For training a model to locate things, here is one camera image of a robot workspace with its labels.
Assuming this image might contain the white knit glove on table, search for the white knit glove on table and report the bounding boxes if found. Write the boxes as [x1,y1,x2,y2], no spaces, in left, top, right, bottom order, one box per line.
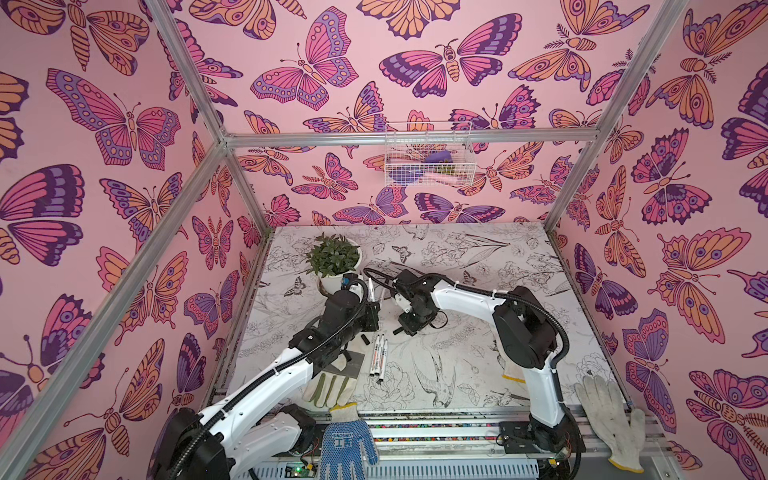
[497,353,526,384]

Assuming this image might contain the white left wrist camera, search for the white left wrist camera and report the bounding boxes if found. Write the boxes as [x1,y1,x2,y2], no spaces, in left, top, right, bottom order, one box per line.
[341,272,369,303]

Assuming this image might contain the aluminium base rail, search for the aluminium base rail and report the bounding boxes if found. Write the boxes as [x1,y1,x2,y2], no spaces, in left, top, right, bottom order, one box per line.
[167,404,673,480]

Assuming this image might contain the white marker pen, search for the white marker pen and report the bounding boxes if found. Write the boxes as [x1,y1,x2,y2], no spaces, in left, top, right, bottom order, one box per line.
[367,278,376,303]
[376,339,389,384]
[369,335,384,377]

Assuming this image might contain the wire wall basket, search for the wire wall basket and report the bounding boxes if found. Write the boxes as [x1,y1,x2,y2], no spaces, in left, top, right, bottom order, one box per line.
[382,129,477,189]

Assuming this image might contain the white plant pot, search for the white plant pot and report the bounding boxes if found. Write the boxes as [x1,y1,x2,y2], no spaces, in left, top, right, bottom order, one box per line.
[319,251,363,295]

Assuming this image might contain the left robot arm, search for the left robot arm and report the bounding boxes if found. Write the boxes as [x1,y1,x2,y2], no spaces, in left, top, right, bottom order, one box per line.
[148,280,378,479]

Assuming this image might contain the blue dotted glove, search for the blue dotted glove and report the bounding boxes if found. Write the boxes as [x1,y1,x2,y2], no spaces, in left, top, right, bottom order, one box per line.
[316,403,379,480]

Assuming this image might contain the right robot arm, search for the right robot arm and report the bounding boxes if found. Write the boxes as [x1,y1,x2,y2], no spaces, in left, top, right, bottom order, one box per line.
[364,268,586,463]

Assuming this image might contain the white knit glove right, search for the white knit glove right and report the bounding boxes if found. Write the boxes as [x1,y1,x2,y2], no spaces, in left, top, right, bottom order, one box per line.
[575,376,646,474]

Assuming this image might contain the green potted plant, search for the green potted plant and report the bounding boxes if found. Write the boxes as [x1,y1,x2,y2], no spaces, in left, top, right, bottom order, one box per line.
[306,234,362,278]

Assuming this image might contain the grey white work glove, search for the grey white work glove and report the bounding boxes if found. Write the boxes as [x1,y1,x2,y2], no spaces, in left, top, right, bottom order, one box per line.
[302,351,365,410]

